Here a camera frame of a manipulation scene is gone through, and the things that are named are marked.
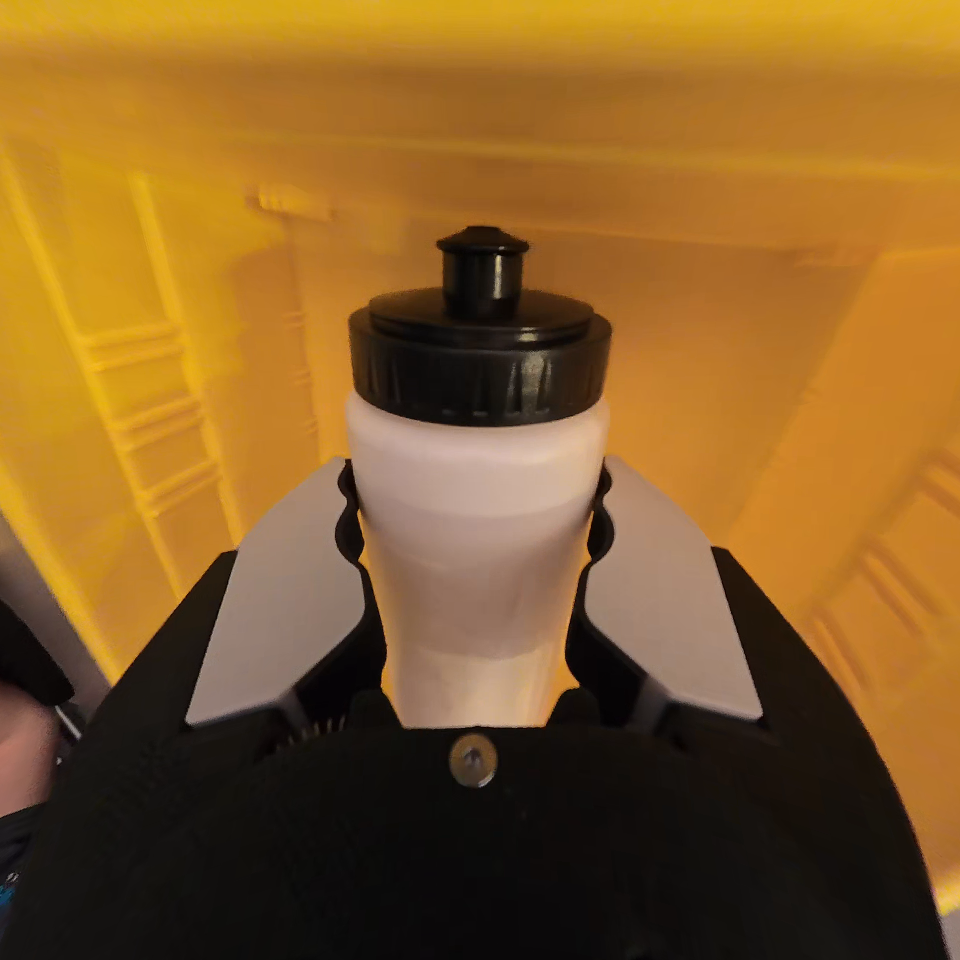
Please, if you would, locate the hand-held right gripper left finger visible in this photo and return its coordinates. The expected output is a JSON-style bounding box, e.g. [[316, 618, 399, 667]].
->
[[183, 456, 387, 727]]

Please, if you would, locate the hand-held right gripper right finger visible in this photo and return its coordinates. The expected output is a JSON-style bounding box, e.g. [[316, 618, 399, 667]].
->
[[567, 453, 766, 725]]

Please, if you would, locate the white plastic bottle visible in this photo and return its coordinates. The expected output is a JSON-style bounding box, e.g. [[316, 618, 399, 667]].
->
[[345, 390, 612, 729]]

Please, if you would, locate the black bottle lid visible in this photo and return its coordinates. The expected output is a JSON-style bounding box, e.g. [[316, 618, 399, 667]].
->
[[347, 225, 615, 429]]

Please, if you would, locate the yellow plastic bin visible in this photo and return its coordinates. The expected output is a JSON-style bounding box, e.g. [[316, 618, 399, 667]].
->
[[0, 0, 960, 912]]

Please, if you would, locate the person's left forearm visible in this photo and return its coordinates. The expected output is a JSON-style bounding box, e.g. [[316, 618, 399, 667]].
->
[[0, 693, 63, 815]]

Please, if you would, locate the person's dark clothing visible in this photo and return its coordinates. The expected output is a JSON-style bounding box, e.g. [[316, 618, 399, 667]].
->
[[0, 806, 35, 931]]

